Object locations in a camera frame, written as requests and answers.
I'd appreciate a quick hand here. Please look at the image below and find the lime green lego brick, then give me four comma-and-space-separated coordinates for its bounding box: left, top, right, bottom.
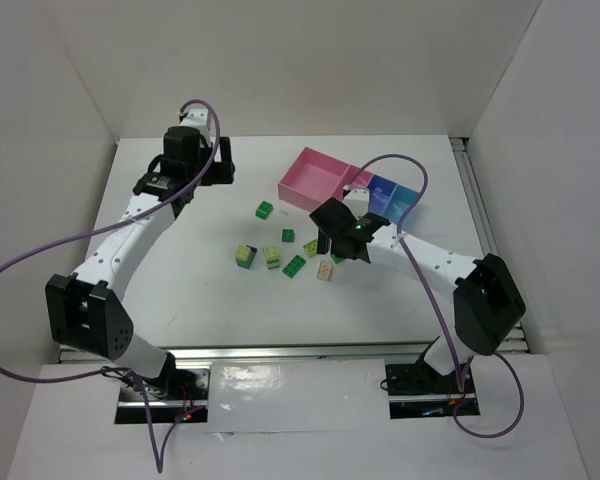
303, 239, 318, 258

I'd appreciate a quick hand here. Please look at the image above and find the beige lego brick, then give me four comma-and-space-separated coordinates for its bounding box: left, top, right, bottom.
316, 260, 334, 281

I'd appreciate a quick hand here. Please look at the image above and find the dark green lego brick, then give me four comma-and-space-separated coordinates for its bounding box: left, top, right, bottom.
281, 229, 295, 243

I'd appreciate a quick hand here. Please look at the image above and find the dark green long lego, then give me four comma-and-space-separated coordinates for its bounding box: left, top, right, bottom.
282, 255, 306, 278

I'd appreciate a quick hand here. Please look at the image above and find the dark green square lego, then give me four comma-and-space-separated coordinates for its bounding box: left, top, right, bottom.
255, 201, 273, 220

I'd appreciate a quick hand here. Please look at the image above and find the lime blue green lego stack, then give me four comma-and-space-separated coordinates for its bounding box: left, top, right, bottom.
235, 245, 257, 269

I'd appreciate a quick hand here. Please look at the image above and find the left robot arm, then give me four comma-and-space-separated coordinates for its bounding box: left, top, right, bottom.
45, 108, 235, 399

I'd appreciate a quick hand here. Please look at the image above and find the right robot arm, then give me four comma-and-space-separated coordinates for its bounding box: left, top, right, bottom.
310, 189, 526, 379

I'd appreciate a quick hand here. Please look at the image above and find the lime green striped lego stack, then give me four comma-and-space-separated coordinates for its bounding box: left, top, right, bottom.
263, 246, 280, 269

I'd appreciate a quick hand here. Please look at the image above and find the pink and blue sorting tray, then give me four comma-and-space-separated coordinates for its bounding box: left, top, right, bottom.
277, 146, 423, 231

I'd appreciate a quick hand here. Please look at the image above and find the aluminium rail front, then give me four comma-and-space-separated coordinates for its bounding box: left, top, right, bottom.
57, 340, 529, 363

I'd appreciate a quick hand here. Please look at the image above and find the aluminium rail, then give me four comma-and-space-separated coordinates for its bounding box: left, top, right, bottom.
449, 137, 530, 354
57, 340, 529, 363

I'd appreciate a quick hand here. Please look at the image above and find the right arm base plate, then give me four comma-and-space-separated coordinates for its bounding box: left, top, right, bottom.
380, 363, 480, 420

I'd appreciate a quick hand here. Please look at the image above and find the aluminium rail right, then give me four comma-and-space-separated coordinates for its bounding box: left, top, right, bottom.
449, 137, 530, 354

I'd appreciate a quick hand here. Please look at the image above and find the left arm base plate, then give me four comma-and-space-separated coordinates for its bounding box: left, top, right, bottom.
114, 364, 211, 425

